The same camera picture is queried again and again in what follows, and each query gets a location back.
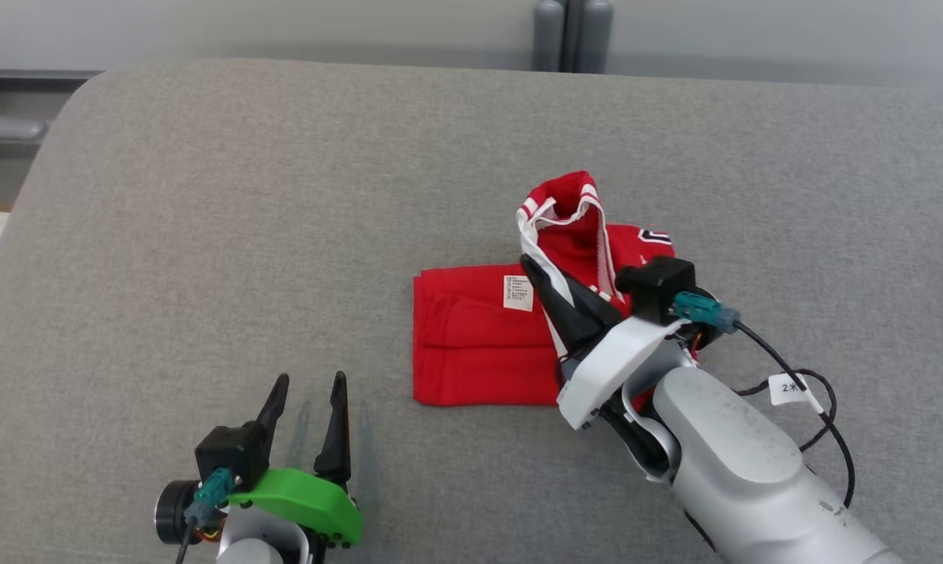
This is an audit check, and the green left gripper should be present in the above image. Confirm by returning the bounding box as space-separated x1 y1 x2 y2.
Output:
154 371 363 548

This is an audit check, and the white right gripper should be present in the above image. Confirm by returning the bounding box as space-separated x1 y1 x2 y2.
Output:
520 253 693 480

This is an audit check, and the red garment with white trim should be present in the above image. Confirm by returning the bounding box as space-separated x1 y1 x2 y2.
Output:
412 170 701 409

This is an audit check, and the grey vertical pipe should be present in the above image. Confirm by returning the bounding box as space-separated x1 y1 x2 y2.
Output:
533 0 567 73
581 0 616 74

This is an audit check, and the grey metal rack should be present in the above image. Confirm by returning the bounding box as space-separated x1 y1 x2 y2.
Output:
0 68 103 211

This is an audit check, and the white cable label tag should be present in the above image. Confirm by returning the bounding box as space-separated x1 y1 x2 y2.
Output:
767 372 823 414

